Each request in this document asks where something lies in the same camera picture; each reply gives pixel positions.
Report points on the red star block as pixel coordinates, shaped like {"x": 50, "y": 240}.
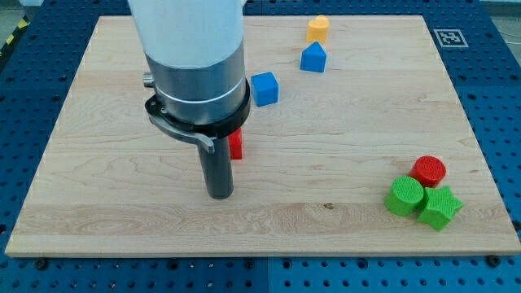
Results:
{"x": 236, "y": 145}

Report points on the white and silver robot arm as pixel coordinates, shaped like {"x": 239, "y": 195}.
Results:
{"x": 194, "y": 50}

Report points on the green star block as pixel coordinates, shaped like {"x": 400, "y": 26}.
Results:
{"x": 438, "y": 207}

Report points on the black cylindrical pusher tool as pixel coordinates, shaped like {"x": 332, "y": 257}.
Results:
{"x": 217, "y": 169}

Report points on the blue cube block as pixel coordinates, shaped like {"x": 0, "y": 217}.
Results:
{"x": 264, "y": 89}

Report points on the wooden board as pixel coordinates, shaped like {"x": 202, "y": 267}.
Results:
{"x": 316, "y": 167}

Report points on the blue pentagon house block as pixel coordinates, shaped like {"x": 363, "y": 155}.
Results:
{"x": 313, "y": 58}

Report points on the yellow heart block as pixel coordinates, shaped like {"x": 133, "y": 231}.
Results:
{"x": 317, "y": 30}

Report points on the green cylinder block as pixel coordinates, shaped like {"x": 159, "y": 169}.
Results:
{"x": 404, "y": 196}

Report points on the red cylinder block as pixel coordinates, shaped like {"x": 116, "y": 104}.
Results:
{"x": 428, "y": 170}

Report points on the white fiducial marker tag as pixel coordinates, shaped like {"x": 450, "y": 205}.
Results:
{"x": 450, "y": 38}

